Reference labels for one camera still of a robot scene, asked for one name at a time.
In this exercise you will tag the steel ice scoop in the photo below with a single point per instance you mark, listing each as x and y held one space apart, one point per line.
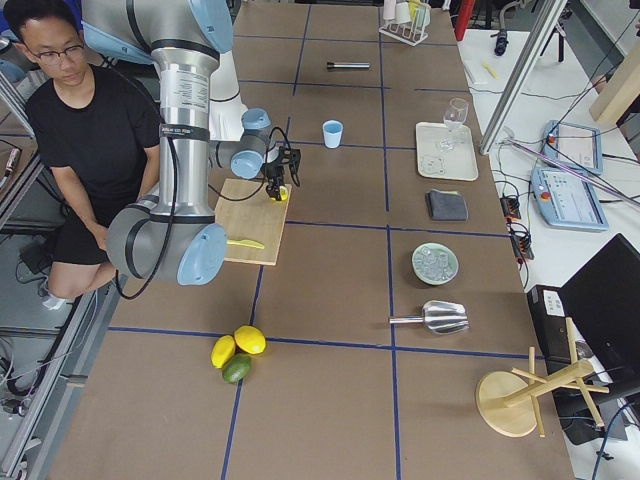
438 317

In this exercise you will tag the clear wine glass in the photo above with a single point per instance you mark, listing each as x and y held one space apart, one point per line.
453 118

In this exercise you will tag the white cup rack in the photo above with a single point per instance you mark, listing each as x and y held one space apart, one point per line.
406 21

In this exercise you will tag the near blue teach pendant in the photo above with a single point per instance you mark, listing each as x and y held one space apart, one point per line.
567 202

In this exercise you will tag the grey folded cloth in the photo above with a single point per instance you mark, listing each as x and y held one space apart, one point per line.
446 205

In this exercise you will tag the steel muddler black tip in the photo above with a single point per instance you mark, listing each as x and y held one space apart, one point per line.
350 66

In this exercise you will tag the aluminium frame post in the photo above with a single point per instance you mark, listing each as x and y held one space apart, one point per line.
549 15

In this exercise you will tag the wooden cup tree stand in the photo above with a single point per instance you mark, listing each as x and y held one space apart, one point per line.
508 401

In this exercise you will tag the light blue cup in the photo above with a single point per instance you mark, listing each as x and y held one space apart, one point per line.
332 133

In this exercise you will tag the green bowl of ice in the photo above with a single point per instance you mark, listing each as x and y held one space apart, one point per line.
434 263

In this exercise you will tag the yellow plastic knife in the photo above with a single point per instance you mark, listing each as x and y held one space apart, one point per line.
246 243

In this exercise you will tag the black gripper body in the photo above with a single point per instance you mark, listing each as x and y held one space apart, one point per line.
272 173

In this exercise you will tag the black monitor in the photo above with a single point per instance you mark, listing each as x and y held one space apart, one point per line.
602 298

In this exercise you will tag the person in black shirt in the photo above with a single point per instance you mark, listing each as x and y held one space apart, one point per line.
96 133

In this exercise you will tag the cream bear tray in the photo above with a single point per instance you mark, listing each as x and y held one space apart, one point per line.
458 163

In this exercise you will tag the green lime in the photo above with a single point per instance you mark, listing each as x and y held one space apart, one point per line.
237 368

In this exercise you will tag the blue teach pendant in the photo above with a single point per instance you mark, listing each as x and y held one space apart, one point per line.
567 202
576 146

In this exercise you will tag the wooden cutting board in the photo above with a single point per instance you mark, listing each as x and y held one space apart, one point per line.
247 212

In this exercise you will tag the whole yellow lemon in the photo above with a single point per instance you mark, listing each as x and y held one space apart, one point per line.
250 339
223 350

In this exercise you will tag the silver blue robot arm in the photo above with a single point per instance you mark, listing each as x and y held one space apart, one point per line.
171 233

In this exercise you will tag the black computer box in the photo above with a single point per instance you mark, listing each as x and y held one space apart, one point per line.
549 320

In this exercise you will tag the far blue teach pendant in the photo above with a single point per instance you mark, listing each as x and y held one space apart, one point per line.
576 146

